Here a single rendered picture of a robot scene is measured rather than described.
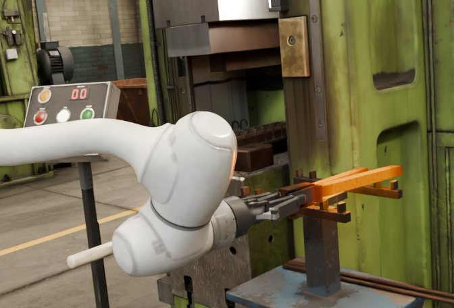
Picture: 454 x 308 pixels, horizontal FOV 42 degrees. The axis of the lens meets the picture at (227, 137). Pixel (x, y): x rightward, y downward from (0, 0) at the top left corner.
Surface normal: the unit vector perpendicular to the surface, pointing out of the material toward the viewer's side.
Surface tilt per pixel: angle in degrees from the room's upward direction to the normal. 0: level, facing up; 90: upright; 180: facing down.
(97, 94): 60
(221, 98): 90
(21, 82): 79
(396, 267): 90
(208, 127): 43
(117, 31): 90
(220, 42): 90
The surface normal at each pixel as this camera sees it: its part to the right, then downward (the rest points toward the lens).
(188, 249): 0.59, 0.55
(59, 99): -0.33, -0.34
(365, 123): 0.72, 0.05
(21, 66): 0.59, -0.12
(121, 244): -0.73, 0.07
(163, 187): -0.42, 0.42
